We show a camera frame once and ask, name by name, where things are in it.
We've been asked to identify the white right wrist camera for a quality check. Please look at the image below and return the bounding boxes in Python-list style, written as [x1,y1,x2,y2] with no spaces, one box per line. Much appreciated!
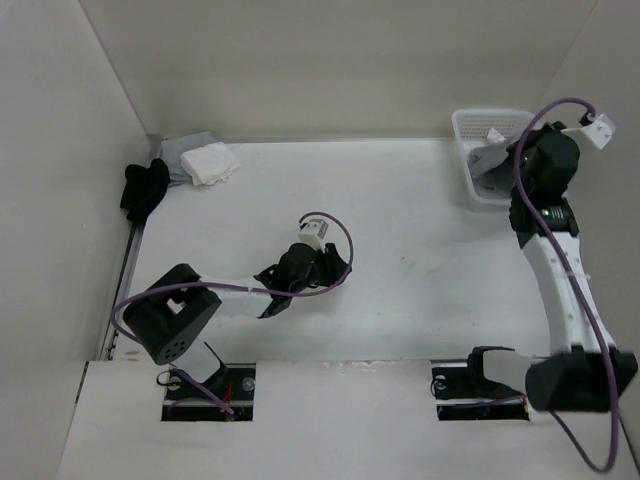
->
[561,114,616,154]

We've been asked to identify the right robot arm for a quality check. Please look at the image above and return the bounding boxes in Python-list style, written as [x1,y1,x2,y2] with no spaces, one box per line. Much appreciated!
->
[463,122,638,413]

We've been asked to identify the white plastic basket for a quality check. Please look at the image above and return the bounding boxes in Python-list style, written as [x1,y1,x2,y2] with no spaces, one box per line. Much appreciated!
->
[451,108,533,213]

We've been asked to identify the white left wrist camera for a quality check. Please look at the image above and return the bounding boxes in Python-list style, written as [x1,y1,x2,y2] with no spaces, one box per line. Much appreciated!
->
[298,218,329,250]

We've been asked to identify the black tank top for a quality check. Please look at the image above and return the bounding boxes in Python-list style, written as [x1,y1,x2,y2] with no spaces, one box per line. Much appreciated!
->
[120,158,170,224]

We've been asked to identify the folded light grey tank top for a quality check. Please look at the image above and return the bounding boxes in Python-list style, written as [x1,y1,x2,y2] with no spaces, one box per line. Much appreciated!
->
[160,131,217,184]

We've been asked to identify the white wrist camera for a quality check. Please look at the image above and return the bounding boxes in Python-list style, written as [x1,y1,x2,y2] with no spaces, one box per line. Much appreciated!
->
[561,114,616,154]
[298,218,329,250]

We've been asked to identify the folded white tank top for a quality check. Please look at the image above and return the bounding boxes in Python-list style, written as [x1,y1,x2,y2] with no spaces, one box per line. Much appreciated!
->
[180,142,240,187]

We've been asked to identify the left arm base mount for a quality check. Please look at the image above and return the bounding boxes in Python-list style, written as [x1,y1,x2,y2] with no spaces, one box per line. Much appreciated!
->
[156,364,257,423]

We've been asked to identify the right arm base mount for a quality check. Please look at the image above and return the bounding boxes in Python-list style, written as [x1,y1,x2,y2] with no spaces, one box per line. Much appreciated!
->
[430,362,530,421]

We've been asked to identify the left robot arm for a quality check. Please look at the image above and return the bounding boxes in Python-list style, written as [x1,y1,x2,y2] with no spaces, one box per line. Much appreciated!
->
[123,243,351,399]

